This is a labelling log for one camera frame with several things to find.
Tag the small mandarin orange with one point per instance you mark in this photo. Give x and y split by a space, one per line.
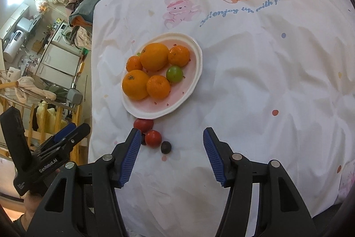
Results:
134 63
179 55
158 87

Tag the large orange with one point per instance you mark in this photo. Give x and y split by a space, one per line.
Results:
154 56
136 84

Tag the pink strawberry plate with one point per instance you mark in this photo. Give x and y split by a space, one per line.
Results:
191 78

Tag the white printed blanket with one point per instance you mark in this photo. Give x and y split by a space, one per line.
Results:
249 73

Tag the dark purple grape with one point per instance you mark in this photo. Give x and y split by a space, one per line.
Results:
165 147

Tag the white water heater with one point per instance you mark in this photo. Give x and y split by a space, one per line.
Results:
14 44

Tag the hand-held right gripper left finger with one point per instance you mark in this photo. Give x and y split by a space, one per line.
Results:
130 159

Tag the white floor cabinet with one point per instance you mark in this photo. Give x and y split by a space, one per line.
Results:
58 59

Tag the white washing machine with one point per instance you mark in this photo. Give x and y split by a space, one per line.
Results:
61 34

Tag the hanging plastic bag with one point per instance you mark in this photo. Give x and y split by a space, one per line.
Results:
43 5

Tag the pink towel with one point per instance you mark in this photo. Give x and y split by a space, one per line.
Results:
26 84

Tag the person's left hand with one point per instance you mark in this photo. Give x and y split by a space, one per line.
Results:
32 205

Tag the red plum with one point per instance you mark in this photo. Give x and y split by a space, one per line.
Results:
143 125
153 138

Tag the floral hanging cloth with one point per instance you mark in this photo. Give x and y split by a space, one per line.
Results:
83 35

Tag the wooden rack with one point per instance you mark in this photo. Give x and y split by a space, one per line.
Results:
41 126

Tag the steel range hood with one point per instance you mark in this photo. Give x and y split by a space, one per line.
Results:
26 26

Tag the green plum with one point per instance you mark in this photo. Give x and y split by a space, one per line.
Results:
174 73

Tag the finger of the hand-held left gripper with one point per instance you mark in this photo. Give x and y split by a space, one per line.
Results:
65 131
80 133

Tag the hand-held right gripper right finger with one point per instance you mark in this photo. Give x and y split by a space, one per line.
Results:
215 159

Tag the teal pillow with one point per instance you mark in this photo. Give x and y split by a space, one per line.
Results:
88 6

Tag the white wall cabinet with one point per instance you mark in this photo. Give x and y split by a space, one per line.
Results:
15 10

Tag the pink patterned cloth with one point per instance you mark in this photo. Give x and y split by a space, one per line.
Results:
346 178

